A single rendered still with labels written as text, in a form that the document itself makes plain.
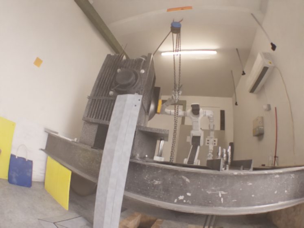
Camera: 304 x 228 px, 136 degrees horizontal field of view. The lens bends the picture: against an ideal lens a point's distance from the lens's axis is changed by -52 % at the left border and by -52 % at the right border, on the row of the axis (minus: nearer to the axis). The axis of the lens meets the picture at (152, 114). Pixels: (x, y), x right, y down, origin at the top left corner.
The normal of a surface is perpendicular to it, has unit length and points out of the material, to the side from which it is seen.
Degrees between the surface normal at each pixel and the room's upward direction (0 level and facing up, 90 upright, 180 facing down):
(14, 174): 90
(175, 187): 90
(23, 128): 90
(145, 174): 90
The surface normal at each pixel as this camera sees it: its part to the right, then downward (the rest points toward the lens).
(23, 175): 0.86, -0.04
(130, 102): -0.12, -0.33
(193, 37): -0.17, 0.94
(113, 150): -0.44, -0.35
